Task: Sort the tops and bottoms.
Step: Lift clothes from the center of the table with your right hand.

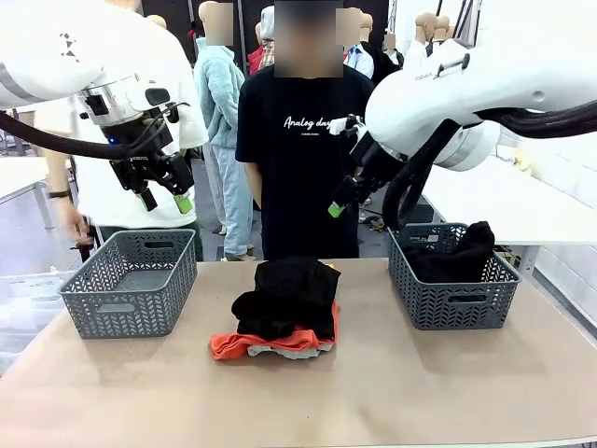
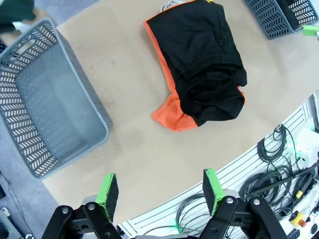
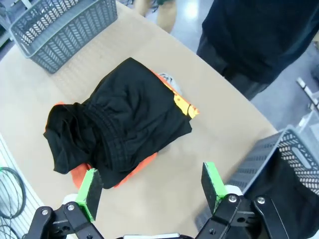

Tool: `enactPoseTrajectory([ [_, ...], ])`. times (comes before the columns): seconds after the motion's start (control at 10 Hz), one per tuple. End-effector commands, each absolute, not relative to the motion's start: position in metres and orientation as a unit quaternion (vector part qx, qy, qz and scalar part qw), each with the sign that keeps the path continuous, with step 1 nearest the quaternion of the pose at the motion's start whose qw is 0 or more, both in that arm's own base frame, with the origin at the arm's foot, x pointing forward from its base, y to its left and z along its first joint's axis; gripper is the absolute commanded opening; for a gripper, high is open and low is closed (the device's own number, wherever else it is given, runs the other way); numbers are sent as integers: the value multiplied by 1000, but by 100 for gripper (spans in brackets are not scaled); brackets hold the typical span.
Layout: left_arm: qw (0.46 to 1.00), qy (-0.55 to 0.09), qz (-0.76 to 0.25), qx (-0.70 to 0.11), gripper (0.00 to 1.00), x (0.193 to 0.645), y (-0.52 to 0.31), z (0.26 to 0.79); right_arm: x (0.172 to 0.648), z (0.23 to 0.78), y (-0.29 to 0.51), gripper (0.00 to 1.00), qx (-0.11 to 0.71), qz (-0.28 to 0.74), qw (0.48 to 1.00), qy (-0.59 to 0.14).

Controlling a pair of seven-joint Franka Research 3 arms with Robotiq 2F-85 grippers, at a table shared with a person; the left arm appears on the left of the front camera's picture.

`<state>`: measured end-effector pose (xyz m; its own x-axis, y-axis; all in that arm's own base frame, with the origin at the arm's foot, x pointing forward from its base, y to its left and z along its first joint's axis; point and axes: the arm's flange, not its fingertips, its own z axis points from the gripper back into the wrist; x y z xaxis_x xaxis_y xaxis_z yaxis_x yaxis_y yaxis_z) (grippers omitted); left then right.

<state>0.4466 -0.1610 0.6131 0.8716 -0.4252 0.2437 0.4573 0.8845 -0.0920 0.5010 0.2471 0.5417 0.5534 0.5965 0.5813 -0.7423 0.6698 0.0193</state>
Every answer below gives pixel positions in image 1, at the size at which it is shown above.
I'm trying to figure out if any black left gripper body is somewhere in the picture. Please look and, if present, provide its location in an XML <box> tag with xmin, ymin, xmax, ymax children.
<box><xmin>101</xmin><ymin>116</ymin><xmax>195</xmax><ymax>195</ymax></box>

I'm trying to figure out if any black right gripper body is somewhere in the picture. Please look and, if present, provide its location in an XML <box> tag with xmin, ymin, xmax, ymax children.
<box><xmin>349</xmin><ymin>130</ymin><xmax>407</xmax><ymax>192</ymax></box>

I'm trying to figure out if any black garment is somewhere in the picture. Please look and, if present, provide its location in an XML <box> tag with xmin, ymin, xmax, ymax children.
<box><xmin>231</xmin><ymin>255</ymin><xmax>342</xmax><ymax>342</ymax></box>
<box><xmin>401</xmin><ymin>220</ymin><xmax>496</xmax><ymax>285</ymax></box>

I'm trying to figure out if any orange garment with yellow print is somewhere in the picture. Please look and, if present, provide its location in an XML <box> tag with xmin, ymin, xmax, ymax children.
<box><xmin>209</xmin><ymin>262</ymin><xmax>340</xmax><ymax>361</ymax></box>

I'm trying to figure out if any light grey garment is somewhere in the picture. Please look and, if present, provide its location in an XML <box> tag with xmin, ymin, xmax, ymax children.
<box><xmin>245</xmin><ymin>343</ymin><xmax>335</xmax><ymax>360</ymax></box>

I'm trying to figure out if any white-shirt person's forearm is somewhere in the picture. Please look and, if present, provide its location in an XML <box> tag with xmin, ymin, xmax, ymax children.
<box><xmin>45</xmin><ymin>153</ymin><xmax>80</xmax><ymax>211</ymax></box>

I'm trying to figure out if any white-shirt person's hand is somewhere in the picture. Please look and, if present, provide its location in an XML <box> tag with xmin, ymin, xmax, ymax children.
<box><xmin>62</xmin><ymin>204</ymin><xmax>94</xmax><ymax>247</ymax></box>

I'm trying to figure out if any person in black T-shirt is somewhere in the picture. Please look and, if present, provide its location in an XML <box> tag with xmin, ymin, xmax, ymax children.
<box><xmin>235</xmin><ymin>0</ymin><xmax>377</xmax><ymax>261</ymax></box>

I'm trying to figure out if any mannequin in blue fleece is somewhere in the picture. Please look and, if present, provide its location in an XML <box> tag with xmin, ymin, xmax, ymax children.
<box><xmin>193</xmin><ymin>0</ymin><xmax>256</xmax><ymax>261</ymax></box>

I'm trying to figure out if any mannequin in pale blue shirt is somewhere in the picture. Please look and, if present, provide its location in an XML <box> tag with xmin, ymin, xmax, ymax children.
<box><xmin>335</xmin><ymin>7</ymin><xmax>376</xmax><ymax>80</ymax></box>

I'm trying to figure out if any grey plastic lattice basket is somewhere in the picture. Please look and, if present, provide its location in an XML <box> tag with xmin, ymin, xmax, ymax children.
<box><xmin>386</xmin><ymin>222</ymin><xmax>522</xmax><ymax>331</ymax></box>
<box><xmin>58</xmin><ymin>228</ymin><xmax>199</xmax><ymax>341</ymax></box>

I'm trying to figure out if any mannequin in white shirt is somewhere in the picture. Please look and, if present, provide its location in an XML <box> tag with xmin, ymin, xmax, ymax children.
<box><xmin>403</xmin><ymin>11</ymin><xmax>442</xmax><ymax>71</ymax></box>

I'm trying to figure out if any white table with metal leg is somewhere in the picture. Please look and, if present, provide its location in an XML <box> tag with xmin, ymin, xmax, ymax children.
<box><xmin>0</xmin><ymin>156</ymin><xmax>53</xmax><ymax>234</ymax></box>

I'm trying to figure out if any white side table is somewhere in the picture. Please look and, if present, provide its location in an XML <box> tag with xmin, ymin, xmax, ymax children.
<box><xmin>419</xmin><ymin>153</ymin><xmax>597</xmax><ymax>246</ymax></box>

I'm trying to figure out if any cream object on side table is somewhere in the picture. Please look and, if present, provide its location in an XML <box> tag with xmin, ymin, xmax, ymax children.
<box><xmin>512</xmin><ymin>148</ymin><xmax>535</xmax><ymax>173</ymax></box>

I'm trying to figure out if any mannequin in red garment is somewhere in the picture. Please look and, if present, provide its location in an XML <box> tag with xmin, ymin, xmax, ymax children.
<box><xmin>246</xmin><ymin>21</ymin><xmax>265</xmax><ymax>77</ymax></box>

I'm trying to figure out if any clear plastic storage box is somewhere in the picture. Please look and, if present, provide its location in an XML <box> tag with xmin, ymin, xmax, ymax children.
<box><xmin>0</xmin><ymin>269</ymin><xmax>76</xmax><ymax>337</ymax></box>

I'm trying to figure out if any mannequin in black jacket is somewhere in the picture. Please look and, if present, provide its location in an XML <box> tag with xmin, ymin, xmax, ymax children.
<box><xmin>426</xmin><ymin>14</ymin><xmax>456</xmax><ymax>57</ymax></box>

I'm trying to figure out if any mannequin in plaid hooded shirt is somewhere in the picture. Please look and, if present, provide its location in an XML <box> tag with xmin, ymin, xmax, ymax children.
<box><xmin>258</xmin><ymin>5</ymin><xmax>277</xmax><ymax>71</ymax></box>

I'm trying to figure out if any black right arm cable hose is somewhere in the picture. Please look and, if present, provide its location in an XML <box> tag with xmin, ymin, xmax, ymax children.
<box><xmin>382</xmin><ymin>100</ymin><xmax>597</xmax><ymax>232</ymax></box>

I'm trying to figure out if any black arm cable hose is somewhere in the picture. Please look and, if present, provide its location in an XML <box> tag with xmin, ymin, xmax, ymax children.
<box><xmin>0</xmin><ymin>105</ymin><xmax>187</xmax><ymax>161</ymax></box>
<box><xmin>382</xmin><ymin>100</ymin><xmax>597</xmax><ymax>232</ymax></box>

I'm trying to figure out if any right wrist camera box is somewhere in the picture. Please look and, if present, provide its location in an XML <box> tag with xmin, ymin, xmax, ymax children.
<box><xmin>328</xmin><ymin>114</ymin><xmax>365</xmax><ymax>139</ymax></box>

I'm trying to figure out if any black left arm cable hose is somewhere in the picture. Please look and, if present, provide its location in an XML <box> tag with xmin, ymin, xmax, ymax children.
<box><xmin>0</xmin><ymin>105</ymin><xmax>187</xmax><ymax>161</ymax></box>

